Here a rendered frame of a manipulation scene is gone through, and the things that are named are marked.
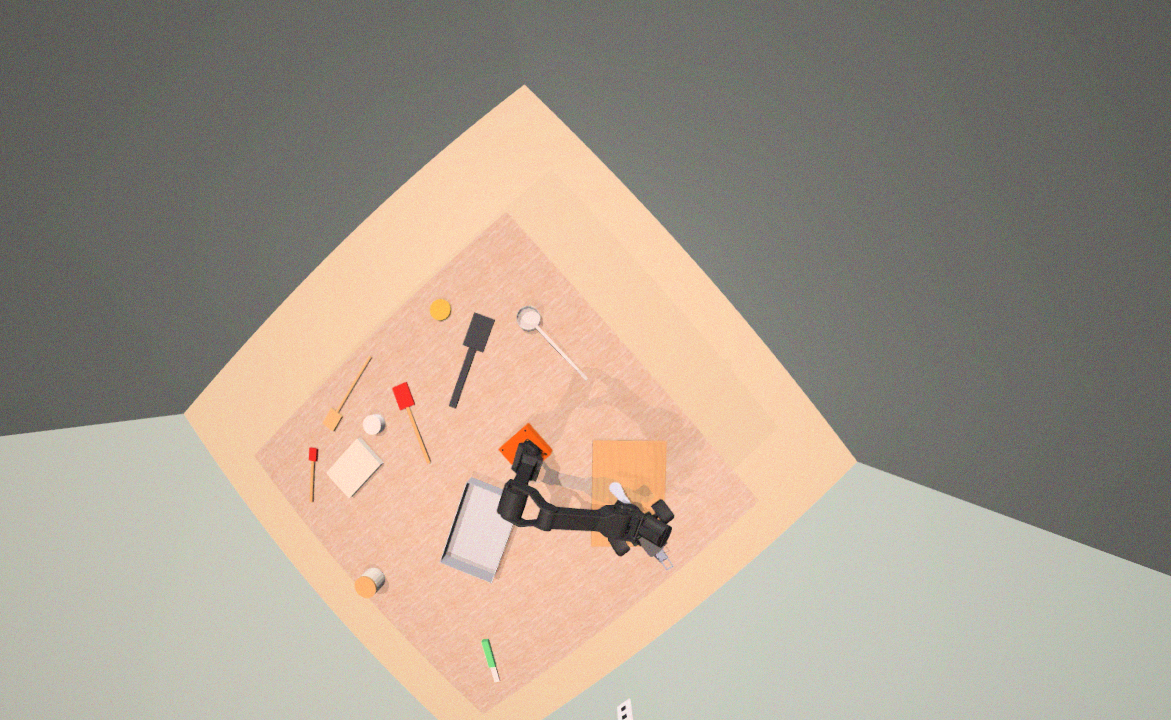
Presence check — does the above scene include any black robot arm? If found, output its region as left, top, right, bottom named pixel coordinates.
left=497, top=438, right=672, bottom=557

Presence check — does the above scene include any grey spatula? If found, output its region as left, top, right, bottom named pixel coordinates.
left=448, top=313, right=495, bottom=409

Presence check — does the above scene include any grey cylinder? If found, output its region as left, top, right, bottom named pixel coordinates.
left=363, top=414, right=386, bottom=436

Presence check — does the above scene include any red spatula with wooden handle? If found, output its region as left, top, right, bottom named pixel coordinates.
left=392, top=382, right=430, bottom=462

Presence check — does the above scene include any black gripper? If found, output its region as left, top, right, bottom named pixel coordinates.
left=608, top=499, right=674, bottom=557

